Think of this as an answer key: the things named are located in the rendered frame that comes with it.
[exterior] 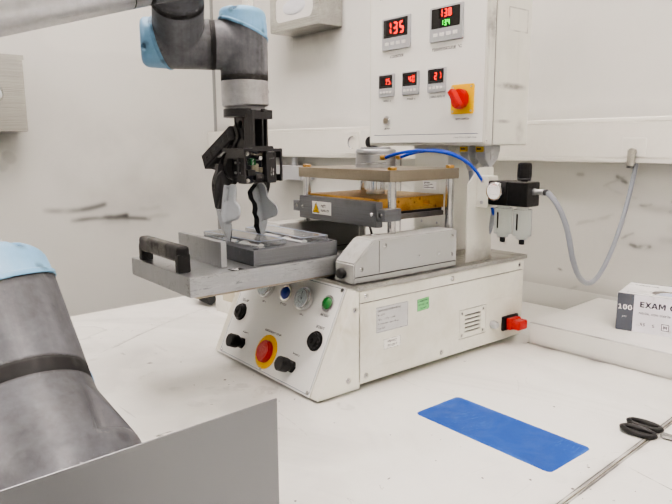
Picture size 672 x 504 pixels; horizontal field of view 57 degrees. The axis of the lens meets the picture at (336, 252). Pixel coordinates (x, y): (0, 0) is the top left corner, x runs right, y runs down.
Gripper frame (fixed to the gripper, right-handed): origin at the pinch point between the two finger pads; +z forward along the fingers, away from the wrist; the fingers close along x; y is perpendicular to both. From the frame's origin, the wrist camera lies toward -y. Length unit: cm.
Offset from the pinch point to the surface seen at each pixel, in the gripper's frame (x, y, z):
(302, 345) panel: 5.6, 9.0, 18.9
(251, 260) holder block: -4.0, 9.2, 3.2
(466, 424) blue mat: 15.3, 36.4, 26.1
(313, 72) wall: 81, -88, -39
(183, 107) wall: 62, -152, -30
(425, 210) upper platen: 34.0, 9.9, -2.0
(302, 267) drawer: 4.4, 11.0, 5.1
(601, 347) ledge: 56, 35, 23
